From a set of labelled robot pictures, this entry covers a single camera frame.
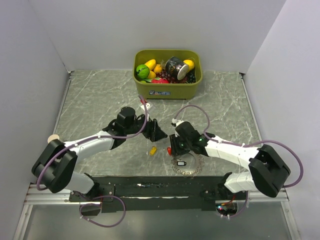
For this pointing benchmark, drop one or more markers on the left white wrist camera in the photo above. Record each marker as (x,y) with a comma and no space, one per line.
(149,107)

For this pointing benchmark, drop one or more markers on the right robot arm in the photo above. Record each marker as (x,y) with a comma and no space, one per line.
(265,170)

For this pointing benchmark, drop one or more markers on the orange toy fruit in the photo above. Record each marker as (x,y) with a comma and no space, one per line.
(157,69)

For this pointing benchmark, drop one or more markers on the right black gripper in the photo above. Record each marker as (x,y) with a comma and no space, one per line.
(175,150)

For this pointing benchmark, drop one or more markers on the yellow tag key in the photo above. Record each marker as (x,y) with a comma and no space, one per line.
(153,151)

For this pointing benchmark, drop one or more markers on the yellow toy mango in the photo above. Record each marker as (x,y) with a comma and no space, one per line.
(151,64)

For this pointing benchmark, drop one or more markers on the yellow toy lemon right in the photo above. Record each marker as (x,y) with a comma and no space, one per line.
(190,63)

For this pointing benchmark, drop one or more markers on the dark toy grapes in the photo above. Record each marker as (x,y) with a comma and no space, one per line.
(191,77)

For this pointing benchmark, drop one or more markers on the black tag key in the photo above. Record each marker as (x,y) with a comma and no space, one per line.
(181,163)

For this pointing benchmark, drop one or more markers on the green toy watermelon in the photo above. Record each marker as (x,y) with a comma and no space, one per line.
(142,71)

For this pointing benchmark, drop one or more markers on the red toy dragonfruit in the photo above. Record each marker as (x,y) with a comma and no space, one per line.
(159,80)

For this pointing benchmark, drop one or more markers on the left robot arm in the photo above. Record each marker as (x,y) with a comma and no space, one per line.
(55,167)

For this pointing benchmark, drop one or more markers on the black printed can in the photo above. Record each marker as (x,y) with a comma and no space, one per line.
(176,68)

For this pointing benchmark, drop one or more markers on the small yellow toy lemon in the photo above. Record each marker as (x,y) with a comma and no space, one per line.
(151,75)

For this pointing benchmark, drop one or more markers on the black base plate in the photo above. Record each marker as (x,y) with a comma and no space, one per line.
(148,193)

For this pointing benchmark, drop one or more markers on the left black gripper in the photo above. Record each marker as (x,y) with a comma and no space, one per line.
(153,132)

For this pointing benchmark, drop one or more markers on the olive green plastic bin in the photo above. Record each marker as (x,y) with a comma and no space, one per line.
(176,91)

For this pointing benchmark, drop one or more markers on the large metal keyring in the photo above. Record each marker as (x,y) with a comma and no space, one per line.
(194,165)

